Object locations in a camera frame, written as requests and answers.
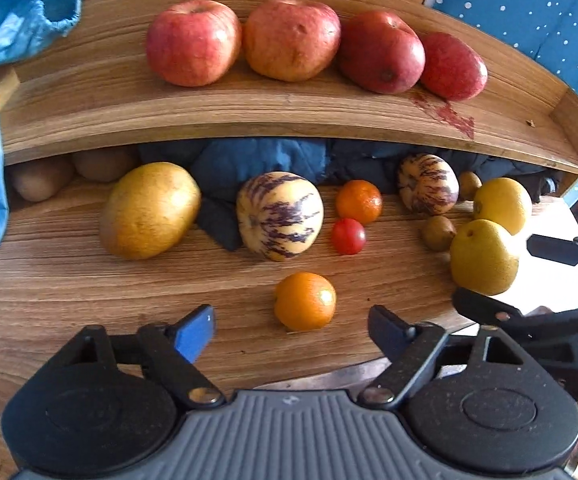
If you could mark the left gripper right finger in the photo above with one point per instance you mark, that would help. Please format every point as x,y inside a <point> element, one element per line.
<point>412,351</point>

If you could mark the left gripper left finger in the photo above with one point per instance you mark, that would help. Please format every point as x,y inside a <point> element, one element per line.
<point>168,354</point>

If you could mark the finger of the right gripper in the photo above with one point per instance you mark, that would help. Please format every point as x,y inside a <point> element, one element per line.
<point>546,333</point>
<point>553,249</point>

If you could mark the yellow lemon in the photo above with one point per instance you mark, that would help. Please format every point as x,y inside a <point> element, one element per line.
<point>484,257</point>
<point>504,201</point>

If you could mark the orange tangerine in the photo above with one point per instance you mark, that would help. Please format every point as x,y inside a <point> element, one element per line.
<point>359,200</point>
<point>304,301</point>

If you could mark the brown kiwi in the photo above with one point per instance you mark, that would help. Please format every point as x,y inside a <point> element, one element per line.
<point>438,233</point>
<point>469,183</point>

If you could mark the red cherry tomato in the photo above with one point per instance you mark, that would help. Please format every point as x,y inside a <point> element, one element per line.
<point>348,236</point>

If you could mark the large yellow-brown pear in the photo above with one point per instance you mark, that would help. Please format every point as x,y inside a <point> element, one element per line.
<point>149,211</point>

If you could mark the small striped pepino melon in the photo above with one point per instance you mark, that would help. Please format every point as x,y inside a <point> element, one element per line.
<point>427,184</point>

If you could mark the large striped pepino melon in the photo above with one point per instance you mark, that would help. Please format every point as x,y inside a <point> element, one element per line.
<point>280,215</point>

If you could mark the dark blue quilted jacket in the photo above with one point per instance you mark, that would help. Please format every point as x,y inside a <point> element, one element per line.
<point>221,166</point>

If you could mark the right kiwi under shelf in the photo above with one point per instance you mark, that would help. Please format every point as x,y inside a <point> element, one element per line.
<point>105,164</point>

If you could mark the kiwi under shelf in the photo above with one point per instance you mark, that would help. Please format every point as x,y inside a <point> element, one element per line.
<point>105,164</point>
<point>40,179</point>

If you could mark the left kiwi under shelf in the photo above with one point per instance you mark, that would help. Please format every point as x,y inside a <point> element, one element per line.
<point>40,179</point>

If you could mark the rightmost red apple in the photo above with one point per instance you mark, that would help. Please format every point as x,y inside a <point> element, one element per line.
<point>453,70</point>

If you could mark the curved wooden shelf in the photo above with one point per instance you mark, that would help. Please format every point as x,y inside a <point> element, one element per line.
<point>93,88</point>

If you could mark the leftmost red apple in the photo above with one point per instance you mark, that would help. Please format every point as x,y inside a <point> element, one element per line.
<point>193,43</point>

